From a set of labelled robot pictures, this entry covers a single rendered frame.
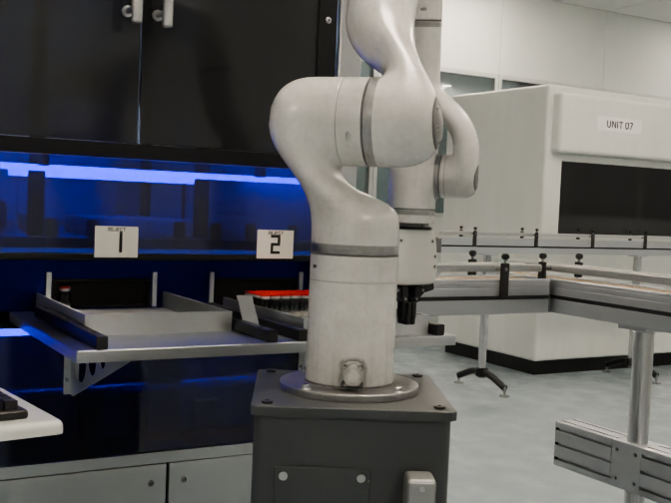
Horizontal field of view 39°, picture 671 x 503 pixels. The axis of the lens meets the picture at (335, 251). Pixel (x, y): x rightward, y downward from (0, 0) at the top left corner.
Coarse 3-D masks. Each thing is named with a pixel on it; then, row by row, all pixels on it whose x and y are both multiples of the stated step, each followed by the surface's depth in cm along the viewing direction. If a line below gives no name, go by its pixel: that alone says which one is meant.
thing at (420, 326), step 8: (224, 304) 191; (232, 304) 187; (264, 312) 175; (272, 312) 172; (280, 312) 169; (416, 312) 177; (280, 320) 169; (288, 320) 167; (296, 320) 164; (304, 320) 162; (416, 320) 174; (424, 320) 175; (400, 328) 172; (408, 328) 173; (416, 328) 174; (424, 328) 175
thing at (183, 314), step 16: (48, 304) 176; (64, 304) 167; (176, 304) 190; (192, 304) 183; (208, 304) 176; (80, 320) 157; (96, 320) 156; (112, 320) 157; (128, 320) 158; (144, 320) 160; (160, 320) 161; (176, 320) 163; (192, 320) 164; (208, 320) 166; (224, 320) 167
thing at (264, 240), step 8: (264, 232) 199; (272, 232) 200; (280, 232) 201; (288, 232) 202; (264, 240) 199; (272, 240) 200; (288, 240) 202; (264, 248) 199; (280, 248) 201; (288, 248) 202; (264, 256) 199; (272, 256) 200; (280, 256) 201; (288, 256) 202
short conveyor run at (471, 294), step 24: (456, 264) 241; (480, 264) 246; (504, 264) 245; (528, 264) 254; (456, 288) 239; (480, 288) 243; (504, 288) 245; (528, 288) 251; (432, 312) 236; (456, 312) 239; (480, 312) 243; (504, 312) 247; (528, 312) 251
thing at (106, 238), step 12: (96, 228) 181; (108, 228) 182; (120, 228) 183; (132, 228) 184; (96, 240) 181; (108, 240) 182; (132, 240) 185; (96, 252) 181; (108, 252) 182; (120, 252) 184; (132, 252) 185
